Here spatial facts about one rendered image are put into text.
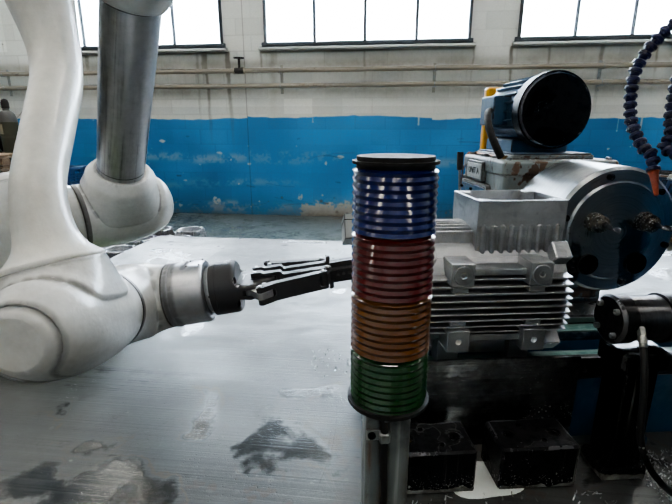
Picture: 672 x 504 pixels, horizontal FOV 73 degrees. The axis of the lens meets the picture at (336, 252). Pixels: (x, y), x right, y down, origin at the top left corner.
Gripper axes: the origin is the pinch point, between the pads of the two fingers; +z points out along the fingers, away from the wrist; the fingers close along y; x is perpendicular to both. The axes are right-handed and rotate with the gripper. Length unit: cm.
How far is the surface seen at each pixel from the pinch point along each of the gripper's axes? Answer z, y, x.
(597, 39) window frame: 361, 511, -72
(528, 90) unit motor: 50, 50, -21
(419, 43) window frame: 155, 553, -100
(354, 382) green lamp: -3.2, -30.8, -1.1
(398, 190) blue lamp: 1.2, -32.9, -15.5
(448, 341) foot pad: 10.0, -9.5, 8.6
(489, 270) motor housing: 16.2, -8.4, 0.3
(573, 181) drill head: 46, 24, -3
